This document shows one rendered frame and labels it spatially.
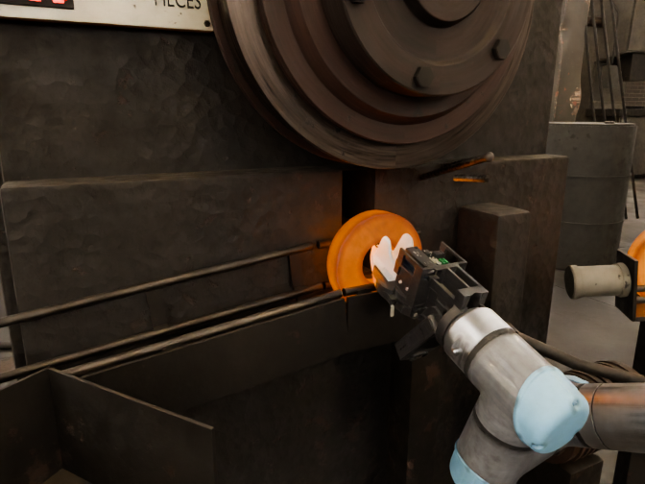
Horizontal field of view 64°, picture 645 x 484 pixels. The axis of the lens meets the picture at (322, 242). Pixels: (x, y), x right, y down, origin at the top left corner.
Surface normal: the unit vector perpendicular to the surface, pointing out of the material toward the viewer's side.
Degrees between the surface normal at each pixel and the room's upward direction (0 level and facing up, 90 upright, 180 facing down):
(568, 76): 90
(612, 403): 51
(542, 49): 90
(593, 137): 90
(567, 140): 90
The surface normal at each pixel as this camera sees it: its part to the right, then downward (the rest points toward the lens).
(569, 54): 0.44, 0.22
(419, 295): 0.43, 0.51
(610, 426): -0.84, 0.07
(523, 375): -0.39, -0.64
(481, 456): -0.66, 0.26
